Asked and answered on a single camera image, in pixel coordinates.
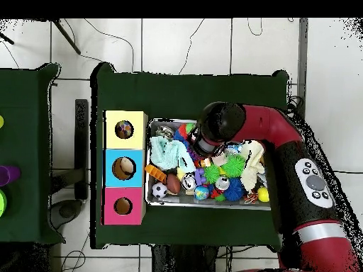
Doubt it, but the dark green tablecloth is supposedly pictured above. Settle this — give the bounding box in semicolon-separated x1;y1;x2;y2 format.
89;62;290;253
0;62;66;244

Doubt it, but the blue spiky rubber ball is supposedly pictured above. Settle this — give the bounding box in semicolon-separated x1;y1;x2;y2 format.
223;177;245;203

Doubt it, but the grey floor cable cover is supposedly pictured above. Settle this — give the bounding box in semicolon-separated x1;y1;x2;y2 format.
291;18;309;117

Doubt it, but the brown toy football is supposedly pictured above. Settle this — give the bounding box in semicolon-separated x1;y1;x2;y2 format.
165;173;182;196

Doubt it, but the mint green cloth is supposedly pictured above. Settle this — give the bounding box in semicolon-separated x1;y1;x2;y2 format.
149;135;198;174

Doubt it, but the colourful polka dot cloth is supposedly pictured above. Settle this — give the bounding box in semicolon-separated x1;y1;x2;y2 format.
115;120;134;139

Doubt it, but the wooden box with three holes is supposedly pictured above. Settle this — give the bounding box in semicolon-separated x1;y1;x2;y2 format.
101;109;149;226

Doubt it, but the long orange toy block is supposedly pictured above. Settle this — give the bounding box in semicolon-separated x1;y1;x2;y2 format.
145;164;168;183

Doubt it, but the black and white soccer ball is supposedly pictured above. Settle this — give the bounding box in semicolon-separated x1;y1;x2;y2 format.
152;181;169;198

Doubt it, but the cream yellow cloth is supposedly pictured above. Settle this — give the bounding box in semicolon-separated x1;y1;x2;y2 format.
240;140;266;192

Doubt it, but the lime green plastic cup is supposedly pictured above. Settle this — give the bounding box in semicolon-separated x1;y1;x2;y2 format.
0;188;8;217

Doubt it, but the yellow ball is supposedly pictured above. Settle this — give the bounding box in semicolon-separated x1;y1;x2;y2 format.
257;186;271;203

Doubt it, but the silver mesh bin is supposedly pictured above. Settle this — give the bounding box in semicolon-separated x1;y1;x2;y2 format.
145;118;272;211

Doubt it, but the purple plastic cup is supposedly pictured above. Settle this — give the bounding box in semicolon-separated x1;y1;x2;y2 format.
4;165;22;183
0;166;11;187

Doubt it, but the blue globe ball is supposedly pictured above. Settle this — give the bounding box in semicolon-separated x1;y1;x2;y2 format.
194;185;210;201

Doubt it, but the black cable bundle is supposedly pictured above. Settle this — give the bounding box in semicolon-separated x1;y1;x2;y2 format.
286;95;306;114

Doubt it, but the grey round stand base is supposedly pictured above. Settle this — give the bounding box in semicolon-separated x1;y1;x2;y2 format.
50;199;84;230

